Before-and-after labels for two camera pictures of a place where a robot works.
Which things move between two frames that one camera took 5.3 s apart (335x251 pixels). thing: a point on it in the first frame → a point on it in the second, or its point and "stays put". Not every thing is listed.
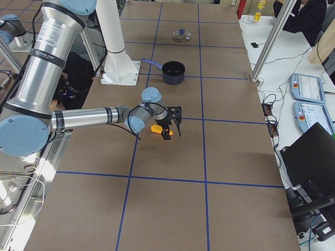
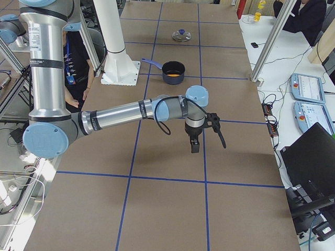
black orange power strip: x=272 y=127 stays put
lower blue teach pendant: x=308 y=113 stays put
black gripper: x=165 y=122 → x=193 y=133
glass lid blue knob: x=181 y=35 stays put
